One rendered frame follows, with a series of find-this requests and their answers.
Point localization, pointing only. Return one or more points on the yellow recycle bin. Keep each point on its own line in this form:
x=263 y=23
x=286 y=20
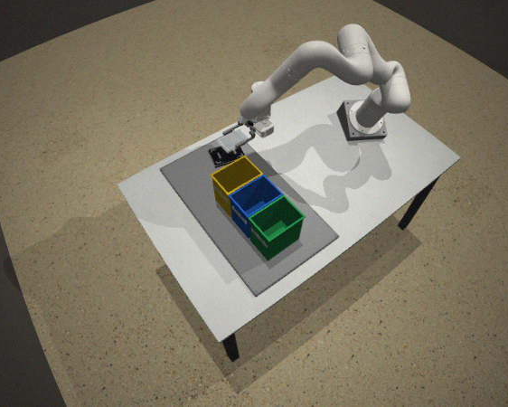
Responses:
x=231 y=178

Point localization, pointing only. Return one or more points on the green bin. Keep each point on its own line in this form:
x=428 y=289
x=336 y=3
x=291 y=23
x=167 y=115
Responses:
x=280 y=220

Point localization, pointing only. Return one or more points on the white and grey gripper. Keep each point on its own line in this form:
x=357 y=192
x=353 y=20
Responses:
x=262 y=128

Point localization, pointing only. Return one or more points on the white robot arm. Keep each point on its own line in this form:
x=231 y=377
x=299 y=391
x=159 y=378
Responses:
x=351 y=64

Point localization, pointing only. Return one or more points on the blue bin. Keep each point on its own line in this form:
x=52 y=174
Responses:
x=251 y=198

